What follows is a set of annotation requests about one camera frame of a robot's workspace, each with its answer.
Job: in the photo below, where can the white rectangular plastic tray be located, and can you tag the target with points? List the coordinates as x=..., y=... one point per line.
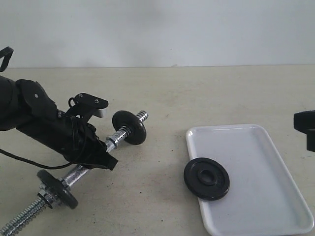
x=263, y=198

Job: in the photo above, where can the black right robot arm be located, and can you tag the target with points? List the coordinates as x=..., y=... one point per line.
x=304, y=122

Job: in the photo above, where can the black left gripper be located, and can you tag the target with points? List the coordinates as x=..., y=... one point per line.
x=73, y=138

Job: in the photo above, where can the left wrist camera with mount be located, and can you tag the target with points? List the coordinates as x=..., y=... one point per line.
x=86, y=106

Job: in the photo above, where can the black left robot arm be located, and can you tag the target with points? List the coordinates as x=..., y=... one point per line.
x=25, y=106

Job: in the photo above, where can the black weight plate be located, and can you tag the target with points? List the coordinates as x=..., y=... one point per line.
x=206, y=179
x=57, y=187

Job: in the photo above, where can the chrome threaded dumbbell bar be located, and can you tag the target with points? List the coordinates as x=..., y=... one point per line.
x=15, y=225

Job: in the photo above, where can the chrome collar nut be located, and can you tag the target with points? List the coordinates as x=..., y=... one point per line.
x=50, y=198

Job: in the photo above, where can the black round disc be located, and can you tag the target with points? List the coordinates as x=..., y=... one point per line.
x=132, y=125

